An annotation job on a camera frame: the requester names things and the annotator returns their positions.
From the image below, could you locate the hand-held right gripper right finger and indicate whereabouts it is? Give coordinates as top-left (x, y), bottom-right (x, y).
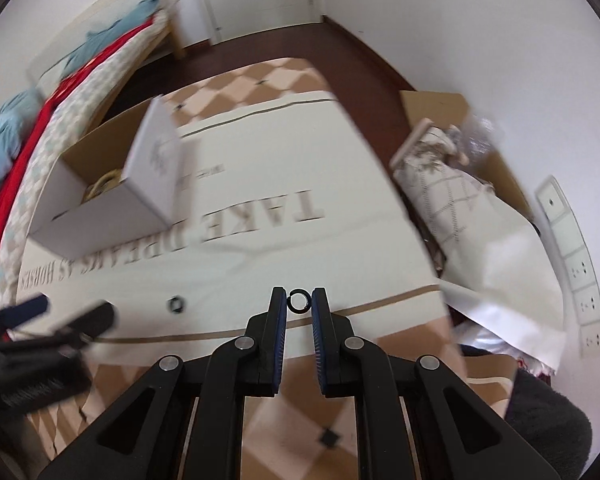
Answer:
top-left (311, 287), bottom-right (562, 480)

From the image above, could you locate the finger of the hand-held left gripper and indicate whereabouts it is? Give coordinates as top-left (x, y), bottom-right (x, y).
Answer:
top-left (0, 294), bottom-right (51, 333)
top-left (30, 300), bottom-right (119, 356)

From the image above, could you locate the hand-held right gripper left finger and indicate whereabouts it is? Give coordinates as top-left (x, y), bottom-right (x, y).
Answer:
top-left (37, 286), bottom-right (287, 480)

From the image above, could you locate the cardboard box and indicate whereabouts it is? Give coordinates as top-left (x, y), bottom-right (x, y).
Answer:
top-left (27, 94), bottom-right (188, 261)

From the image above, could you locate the wooden bead bracelet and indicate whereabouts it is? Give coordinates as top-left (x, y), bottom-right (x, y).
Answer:
top-left (82, 170), bottom-right (126, 201)

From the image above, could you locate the diamond pattern printed tablecloth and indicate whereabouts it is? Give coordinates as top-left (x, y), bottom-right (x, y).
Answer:
top-left (10, 57), bottom-right (463, 480)

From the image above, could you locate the folded checked cloth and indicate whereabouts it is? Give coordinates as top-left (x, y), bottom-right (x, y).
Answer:
top-left (389, 119), bottom-right (496, 266)

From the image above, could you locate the checked quilt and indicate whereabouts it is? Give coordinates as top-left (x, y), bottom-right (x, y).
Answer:
top-left (0, 35), bottom-right (166, 306)

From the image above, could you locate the clear plastic bag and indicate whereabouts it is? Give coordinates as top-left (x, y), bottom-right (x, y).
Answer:
top-left (460, 115), bottom-right (506, 171)

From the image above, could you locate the flat cardboard sheet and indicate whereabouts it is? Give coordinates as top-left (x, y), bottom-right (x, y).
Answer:
top-left (399, 90), bottom-right (536, 221)

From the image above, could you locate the white power strip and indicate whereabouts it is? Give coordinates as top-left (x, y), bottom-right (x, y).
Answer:
top-left (535, 175), bottom-right (600, 359)

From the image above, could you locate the wooden bed frame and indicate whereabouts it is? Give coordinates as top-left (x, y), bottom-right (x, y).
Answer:
top-left (27, 0), bottom-right (186, 91)

